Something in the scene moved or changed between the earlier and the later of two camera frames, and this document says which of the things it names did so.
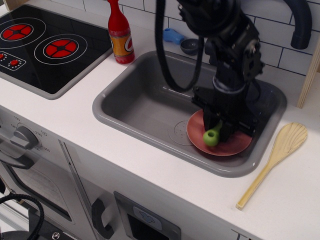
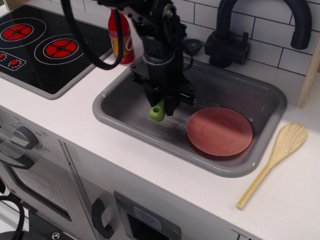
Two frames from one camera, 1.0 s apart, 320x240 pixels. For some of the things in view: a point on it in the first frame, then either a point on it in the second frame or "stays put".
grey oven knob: (24, 137) stays put
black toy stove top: (47, 53) stays put
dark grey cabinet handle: (97, 208) stays put
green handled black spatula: (211, 137) → (158, 112)
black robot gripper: (232, 106) → (163, 79)
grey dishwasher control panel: (139, 224) stays put
